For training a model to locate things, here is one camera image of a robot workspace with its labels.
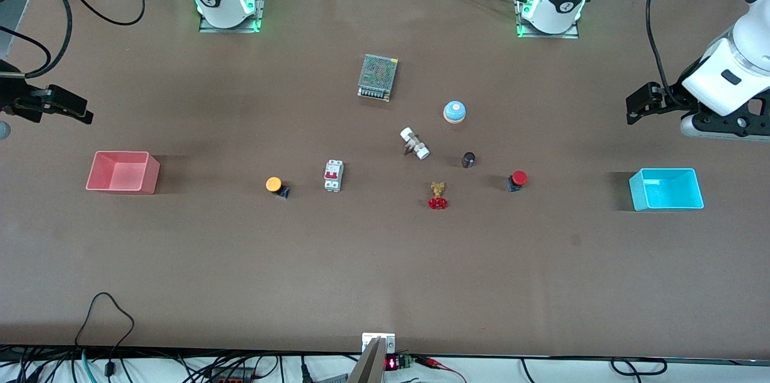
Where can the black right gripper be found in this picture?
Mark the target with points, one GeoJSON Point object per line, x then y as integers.
{"type": "Point", "coordinates": [17, 98]}

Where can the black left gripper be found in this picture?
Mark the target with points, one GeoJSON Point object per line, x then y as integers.
{"type": "Point", "coordinates": [675, 96]}

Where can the red push button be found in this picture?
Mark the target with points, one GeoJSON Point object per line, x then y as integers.
{"type": "Point", "coordinates": [520, 177]}

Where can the yellow push button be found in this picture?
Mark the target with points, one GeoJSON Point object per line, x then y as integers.
{"type": "Point", "coordinates": [274, 184]}

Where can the cyan plastic bin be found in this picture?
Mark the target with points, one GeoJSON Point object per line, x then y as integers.
{"type": "Point", "coordinates": [668, 190]}

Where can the pink plastic bin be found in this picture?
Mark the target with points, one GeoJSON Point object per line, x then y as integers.
{"type": "Point", "coordinates": [120, 175]}

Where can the dark round knob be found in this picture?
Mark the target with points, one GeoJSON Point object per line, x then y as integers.
{"type": "Point", "coordinates": [468, 159]}

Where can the blue dome button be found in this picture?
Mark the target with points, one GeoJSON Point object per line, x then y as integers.
{"type": "Point", "coordinates": [455, 110]}

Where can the white plastic pipe fitting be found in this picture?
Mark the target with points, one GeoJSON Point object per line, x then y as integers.
{"type": "Point", "coordinates": [415, 142]}

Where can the metal mesh power supply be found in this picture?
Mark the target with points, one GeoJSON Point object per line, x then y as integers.
{"type": "Point", "coordinates": [378, 73]}

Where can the red clip lead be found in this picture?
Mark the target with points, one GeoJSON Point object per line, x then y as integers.
{"type": "Point", "coordinates": [434, 362]}

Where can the red digit display module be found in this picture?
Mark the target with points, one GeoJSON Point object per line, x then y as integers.
{"type": "Point", "coordinates": [392, 363]}

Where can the grey metal bar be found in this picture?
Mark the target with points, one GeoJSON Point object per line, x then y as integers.
{"type": "Point", "coordinates": [368, 368]}

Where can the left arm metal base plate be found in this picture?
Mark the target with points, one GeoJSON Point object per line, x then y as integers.
{"type": "Point", "coordinates": [547, 35]}

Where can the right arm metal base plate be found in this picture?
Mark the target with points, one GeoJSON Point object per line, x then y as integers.
{"type": "Point", "coordinates": [228, 29]}

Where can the white circuit breaker red switch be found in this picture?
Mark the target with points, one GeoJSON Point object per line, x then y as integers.
{"type": "Point", "coordinates": [334, 175]}

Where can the small metal bracket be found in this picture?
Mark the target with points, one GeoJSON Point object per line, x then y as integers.
{"type": "Point", "coordinates": [368, 341]}

